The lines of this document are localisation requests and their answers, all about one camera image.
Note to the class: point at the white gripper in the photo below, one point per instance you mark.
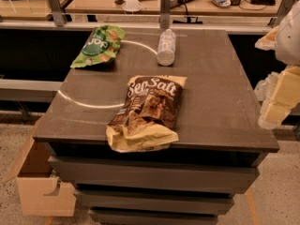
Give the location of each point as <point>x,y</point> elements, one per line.
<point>289,39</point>

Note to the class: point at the clear blue plastic bottle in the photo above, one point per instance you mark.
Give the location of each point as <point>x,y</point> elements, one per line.
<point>166,48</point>

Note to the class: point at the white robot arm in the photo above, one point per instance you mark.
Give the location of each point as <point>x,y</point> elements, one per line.
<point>287,44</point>

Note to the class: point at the brown sea salt chip bag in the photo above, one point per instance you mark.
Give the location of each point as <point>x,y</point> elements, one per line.
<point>146,121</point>

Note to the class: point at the green rice chip bag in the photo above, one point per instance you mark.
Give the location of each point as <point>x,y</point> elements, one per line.
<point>101,47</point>

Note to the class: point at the grey drawer cabinet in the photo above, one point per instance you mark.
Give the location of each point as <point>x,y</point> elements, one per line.
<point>191,182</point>

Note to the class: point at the clear round lid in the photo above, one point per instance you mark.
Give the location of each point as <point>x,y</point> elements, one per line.
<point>132,6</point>

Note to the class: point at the open wooden box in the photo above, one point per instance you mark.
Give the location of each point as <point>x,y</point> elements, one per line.
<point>41,192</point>

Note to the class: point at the right metal bracket post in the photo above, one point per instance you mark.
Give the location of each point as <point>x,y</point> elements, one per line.
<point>284,8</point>

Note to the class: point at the metal bracket post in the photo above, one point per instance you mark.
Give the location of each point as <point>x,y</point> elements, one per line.
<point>164,15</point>
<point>284,8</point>
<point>58,15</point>

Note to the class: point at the middle metal bracket post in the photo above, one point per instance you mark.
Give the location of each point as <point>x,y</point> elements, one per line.
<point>164,15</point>

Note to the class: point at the left metal bracket post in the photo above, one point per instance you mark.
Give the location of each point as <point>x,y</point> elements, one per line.
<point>58,15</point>

